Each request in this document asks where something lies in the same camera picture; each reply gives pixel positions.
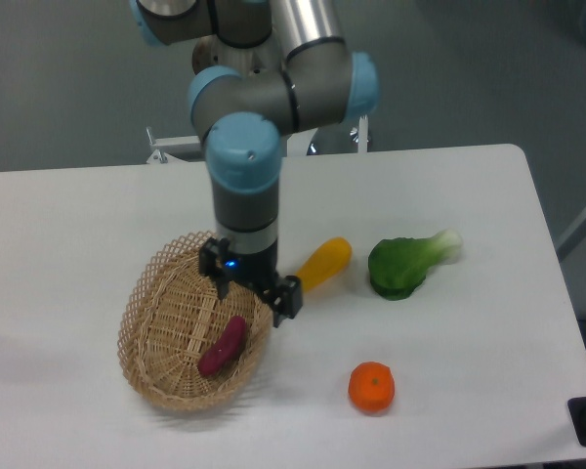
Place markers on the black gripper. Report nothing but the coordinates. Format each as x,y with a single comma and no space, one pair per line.
255,271

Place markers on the purple sweet potato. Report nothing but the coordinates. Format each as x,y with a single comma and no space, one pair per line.
225,349

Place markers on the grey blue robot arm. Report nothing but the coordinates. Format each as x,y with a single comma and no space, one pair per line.
277,68

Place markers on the woven wicker basket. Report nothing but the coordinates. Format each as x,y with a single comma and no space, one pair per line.
173,316

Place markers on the yellow mango toy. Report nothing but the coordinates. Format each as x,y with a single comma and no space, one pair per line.
327,261

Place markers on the green bok choy toy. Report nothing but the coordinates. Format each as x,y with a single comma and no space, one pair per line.
398,266

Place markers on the orange tangerine toy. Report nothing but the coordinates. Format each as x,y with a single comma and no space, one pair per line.
371,387

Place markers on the white metal mounting frame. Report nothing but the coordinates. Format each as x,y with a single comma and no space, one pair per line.
188,148

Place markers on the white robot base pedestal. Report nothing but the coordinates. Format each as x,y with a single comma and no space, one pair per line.
211,50

